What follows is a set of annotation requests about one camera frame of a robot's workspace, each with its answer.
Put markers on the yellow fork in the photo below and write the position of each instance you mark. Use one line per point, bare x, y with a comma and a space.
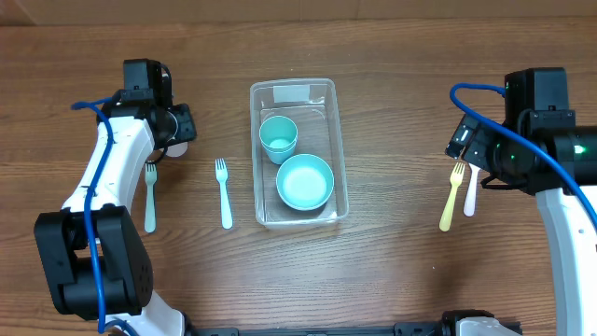
456, 178

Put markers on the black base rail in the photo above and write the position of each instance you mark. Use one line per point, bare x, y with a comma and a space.
445, 326

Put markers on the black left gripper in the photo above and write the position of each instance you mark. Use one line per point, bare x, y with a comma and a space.
184, 128

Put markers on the white spoon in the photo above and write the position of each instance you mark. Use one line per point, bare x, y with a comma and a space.
471, 195

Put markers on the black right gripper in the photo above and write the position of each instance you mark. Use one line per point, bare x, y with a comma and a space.
477, 153

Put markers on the white cup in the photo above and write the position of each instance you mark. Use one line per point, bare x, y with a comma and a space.
177, 150

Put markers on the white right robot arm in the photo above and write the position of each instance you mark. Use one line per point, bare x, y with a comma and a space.
545, 155

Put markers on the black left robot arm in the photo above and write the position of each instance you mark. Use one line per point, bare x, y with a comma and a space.
93, 257

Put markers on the blue cup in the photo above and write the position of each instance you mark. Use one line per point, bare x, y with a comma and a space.
279, 156

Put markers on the clear plastic container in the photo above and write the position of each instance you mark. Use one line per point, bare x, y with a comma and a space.
312, 104

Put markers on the green cup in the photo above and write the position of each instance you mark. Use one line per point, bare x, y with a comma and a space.
278, 133

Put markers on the white fork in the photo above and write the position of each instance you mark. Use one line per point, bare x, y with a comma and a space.
222, 175

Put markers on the light blue fork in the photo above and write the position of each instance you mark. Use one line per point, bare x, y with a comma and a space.
151, 177

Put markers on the teal bowl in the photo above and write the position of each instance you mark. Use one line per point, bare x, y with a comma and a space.
305, 182

